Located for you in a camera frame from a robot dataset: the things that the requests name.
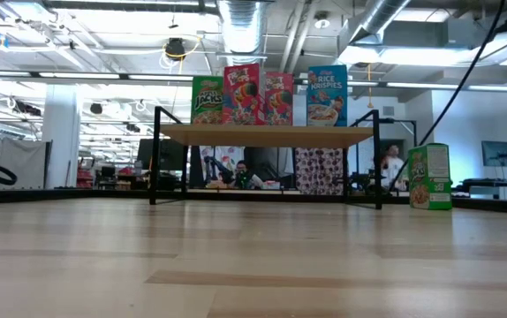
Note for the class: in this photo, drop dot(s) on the grey ceiling air unit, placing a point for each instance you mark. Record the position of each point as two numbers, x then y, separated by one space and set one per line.
417 33

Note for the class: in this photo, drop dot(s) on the background desk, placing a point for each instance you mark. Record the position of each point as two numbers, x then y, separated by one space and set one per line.
492 182

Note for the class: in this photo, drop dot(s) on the wall-side computer monitor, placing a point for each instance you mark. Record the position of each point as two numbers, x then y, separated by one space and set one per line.
498 153

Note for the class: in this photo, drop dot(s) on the white partition screen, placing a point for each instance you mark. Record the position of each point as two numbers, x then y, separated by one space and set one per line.
19 163

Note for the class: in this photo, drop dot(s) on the green Apple Jacks cereal box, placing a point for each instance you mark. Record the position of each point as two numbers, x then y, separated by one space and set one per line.
207 101
430 176

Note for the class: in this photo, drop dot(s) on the slim silver ceiling duct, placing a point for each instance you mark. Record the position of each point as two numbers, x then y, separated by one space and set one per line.
381 13

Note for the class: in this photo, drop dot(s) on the red tool cart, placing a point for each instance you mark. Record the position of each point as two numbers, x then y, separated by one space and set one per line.
85 176

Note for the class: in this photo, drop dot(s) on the blue Rice Krispies cereal box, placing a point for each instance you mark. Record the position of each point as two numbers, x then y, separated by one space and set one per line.
326 95

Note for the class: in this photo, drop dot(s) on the wooden shelf black metal frame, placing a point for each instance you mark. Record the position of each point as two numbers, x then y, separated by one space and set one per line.
262 134

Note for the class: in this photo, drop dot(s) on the round white ceiling fixture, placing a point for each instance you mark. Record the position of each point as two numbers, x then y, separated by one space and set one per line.
322 22

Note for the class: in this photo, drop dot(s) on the dark background monitor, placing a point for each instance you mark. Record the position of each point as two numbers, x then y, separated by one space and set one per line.
169 154

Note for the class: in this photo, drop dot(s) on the small black ceiling dome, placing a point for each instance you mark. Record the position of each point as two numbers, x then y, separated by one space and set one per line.
96 108

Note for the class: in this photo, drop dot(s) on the person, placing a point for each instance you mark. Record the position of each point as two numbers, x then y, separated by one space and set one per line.
244 176
390 165

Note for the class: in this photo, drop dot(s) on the white round column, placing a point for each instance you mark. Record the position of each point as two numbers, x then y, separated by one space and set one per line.
61 146

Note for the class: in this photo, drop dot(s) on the silver ceiling ventilation duct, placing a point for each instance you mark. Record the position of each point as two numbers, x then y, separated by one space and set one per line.
242 31

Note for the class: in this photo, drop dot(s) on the long ceiling light strip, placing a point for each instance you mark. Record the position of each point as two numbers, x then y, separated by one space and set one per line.
81 76
430 85

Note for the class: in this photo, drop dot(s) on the black aluminium frame rails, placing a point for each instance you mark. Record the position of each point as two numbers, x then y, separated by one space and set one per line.
492 205

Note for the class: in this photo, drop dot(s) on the red Froot Loops cereal box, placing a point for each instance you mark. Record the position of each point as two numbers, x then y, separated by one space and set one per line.
280 99
242 95

